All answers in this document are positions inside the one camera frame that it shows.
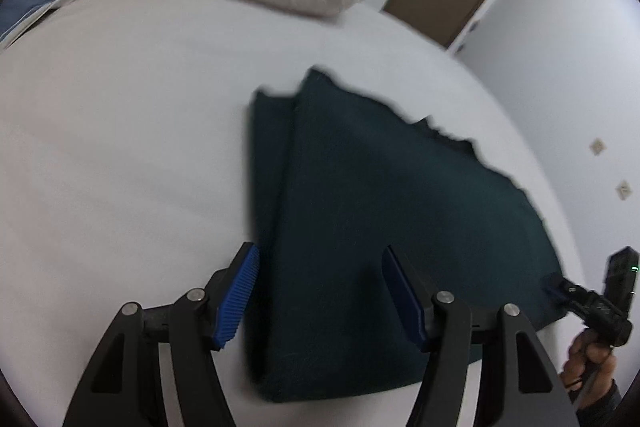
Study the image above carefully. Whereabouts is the person's right hand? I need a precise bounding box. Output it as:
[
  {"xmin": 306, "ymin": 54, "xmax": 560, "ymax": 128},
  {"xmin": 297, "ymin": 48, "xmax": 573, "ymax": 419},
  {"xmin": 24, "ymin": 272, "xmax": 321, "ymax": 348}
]
[{"xmin": 560, "ymin": 327, "xmax": 619, "ymax": 404}]

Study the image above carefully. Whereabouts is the bed with white sheet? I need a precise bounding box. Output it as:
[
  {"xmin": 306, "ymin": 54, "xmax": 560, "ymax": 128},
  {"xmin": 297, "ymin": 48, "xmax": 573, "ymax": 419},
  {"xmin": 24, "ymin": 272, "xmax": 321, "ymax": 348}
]
[{"xmin": 0, "ymin": 0, "xmax": 587, "ymax": 427}]

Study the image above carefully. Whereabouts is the dark green sweater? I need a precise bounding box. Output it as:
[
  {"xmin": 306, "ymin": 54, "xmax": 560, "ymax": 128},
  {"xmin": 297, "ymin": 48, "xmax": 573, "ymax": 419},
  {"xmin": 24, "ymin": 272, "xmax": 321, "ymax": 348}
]
[{"xmin": 248, "ymin": 66, "xmax": 571, "ymax": 404}]

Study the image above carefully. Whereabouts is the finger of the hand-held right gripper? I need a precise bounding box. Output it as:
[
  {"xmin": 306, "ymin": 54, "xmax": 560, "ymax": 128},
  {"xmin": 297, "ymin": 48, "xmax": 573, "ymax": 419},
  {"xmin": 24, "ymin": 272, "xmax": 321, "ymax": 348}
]
[{"xmin": 542, "ymin": 273, "xmax": 596, "ymax": 315}]

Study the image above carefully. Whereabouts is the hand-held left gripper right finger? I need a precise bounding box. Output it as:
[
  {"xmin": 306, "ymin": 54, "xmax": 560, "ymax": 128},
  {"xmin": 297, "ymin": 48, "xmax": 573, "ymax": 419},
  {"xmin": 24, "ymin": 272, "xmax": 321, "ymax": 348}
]
[{"xmin": 381, "ymin": 245, "xmax": 581, "ymax": 427}]

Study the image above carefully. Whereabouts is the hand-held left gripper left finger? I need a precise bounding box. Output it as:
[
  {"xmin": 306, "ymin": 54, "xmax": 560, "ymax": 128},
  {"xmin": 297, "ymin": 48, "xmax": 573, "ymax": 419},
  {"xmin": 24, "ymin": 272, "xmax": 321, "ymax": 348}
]
[{"xmin": 62, "ymin": 242, "xmax": 261, "ymax": 427}]

